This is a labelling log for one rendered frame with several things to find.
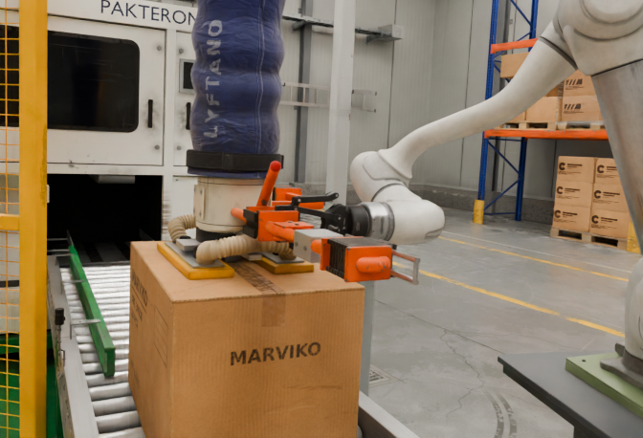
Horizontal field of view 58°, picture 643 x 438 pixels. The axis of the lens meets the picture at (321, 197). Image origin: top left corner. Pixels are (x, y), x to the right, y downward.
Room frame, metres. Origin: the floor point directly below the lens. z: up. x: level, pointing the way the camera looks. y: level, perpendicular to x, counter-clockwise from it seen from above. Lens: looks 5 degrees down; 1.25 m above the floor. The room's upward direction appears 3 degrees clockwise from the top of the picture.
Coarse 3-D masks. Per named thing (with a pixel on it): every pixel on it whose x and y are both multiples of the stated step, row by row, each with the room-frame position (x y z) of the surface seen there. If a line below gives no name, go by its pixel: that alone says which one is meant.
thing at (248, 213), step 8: (248, 208) 1.17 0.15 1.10; (256, 208) 1.18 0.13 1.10; (264, 208) 1.19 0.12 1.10; (272, 208) 1.20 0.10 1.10; (248, 216) 1.14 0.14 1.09; (256, 216) 1.11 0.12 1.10; (264, 216) 1.11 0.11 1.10; (272, 216) 1.11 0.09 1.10; (280, 216) 1.12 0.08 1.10; (288, 216) 1.13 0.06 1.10; (296, 216) 1.14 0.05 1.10; (248, 224) 1.16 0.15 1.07; (256, 224) 1.12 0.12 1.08; (264, 224) 1.11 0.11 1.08; (248, 232) 1.13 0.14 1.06; (256, 232) 1.11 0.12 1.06; (264, 232) 1.11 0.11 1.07; (264, 240) 1.11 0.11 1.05; (272, 240) 1.12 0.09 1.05
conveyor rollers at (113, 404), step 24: (72, 288) 2.55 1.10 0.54; (96, 288) 2.53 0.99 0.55; (120, 288) 2.56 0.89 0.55; (72, 312) 2.21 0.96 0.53; (120, 312) 2.22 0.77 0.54; (120, 336) 1.96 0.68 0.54; (96, 360) 1.75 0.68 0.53; (120, 360) 1.72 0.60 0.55; (96, 384) 1.58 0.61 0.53; (120, 384) 1.54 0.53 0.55; (96, 408) 1.42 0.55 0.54; (120, 408) 1.44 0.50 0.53; (120, 432) 1.29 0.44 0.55; (360, 432) 1.36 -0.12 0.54
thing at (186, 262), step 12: (168, 252) 1.35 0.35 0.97; (180, 252) 1.32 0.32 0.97; (192, 252) 1.33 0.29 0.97; (180, 264) 1.24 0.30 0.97; (192, 264) 1.21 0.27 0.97; (216, 264) 1.22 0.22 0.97; (192, 276) 1.17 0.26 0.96; (204, 276) 1.18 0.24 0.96; (216, 276) 1.19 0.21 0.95; (228, 276) 1.20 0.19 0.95
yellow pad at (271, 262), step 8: (264, 256) 1.35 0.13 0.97; (272, 256) 1.33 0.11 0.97; (264, 264) 1.30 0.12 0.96; (272, 264) 1.27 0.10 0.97; (280, 264) 1.28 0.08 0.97; (288, 264) 1.28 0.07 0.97; (296, 264) 1.29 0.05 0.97; (304, 264) 1.29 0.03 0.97; (312, 264) 1.30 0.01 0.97; (272, 272) 1.26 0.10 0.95; (280, 272) 1.26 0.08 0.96; (288, 272) 1.27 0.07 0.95; (296, 272) 1.28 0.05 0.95; (304, 272) 1.29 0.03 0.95; (312, 272) 1.30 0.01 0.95
